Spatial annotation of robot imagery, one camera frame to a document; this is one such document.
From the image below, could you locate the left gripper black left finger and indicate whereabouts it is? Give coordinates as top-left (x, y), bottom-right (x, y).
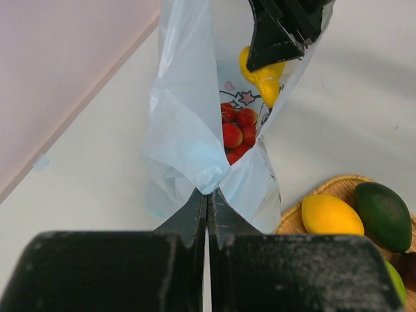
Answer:
top-left (1, 190), bottom-right (207, 311)

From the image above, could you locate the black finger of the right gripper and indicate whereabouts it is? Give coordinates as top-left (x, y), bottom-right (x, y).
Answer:
top-left (246, 0), bottom-right (333, 72)

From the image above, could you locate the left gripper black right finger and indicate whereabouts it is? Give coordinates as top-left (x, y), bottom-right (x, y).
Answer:
top-left (207, 190), bottom-right (405, 311)

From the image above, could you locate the yellow fake pear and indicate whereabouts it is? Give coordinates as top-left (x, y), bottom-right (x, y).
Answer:
top-left (239, 46), bottom-right (286, 109)

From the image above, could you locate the yellow fake lemon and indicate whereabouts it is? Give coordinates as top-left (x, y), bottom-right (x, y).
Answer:
top-left (301, 194), bottom-right (365, 235)

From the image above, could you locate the blue plastic bag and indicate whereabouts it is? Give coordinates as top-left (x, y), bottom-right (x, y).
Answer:
top-left (142, 0), bottom-right (334, 233)

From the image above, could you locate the woven bamboo tray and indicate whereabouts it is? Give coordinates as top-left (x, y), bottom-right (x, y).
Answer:
top-left (276, 175), bottom-right (415, 270)

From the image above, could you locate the light green fake fruit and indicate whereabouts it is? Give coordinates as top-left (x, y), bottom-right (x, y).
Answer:
top-left (384, 259), bottom-right (406, 305)

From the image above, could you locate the dark brown fake fruit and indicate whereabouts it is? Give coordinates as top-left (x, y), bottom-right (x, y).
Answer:
top-left (396, 252), bottom-right (416, 291)

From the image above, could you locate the fake strawberries cluster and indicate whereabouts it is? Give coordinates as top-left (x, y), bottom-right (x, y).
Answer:
top-left (220, 103), bottom-right (258, 165)

